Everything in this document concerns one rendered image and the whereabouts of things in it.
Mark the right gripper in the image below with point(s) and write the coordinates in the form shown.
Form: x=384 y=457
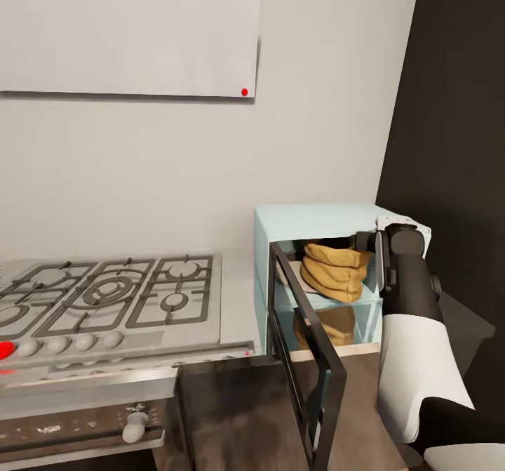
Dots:
x=364 y=240

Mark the burner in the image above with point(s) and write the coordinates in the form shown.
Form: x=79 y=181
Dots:
x=87 y=309

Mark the microwave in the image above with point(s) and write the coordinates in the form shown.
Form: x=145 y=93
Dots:
x=315 y=375

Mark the fridge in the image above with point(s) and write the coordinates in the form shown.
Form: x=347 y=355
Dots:
x=444 y=167

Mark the range hood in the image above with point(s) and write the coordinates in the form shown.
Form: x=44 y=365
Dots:
x=157 y=47

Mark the popcorn bag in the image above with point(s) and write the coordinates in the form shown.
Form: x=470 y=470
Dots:
x=334 y=267

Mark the oven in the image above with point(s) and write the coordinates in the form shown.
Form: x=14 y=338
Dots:
x=135 y=426

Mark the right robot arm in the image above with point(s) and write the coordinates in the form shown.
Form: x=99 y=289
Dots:
x=421 y=398

